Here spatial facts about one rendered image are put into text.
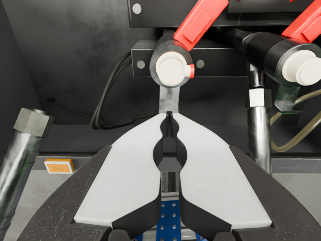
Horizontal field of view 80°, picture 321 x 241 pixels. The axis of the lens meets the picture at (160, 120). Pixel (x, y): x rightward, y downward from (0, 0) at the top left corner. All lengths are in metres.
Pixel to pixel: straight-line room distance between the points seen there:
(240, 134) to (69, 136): 0.39
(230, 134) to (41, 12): 0.45
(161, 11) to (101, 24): 0.19
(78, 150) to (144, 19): 0.29
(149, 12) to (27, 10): 0.28
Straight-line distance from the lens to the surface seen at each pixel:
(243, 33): 0.24
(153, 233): 0.80
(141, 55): 0.27
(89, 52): 0.45
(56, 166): 0.44
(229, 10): 0.25
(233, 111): 0.49
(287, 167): 0.46
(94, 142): 0.45
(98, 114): 0.26
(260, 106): 0.19
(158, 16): 0.26
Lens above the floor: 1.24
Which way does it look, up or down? 59 degrees down
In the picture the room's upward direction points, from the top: 176 degrees counter-clockwise
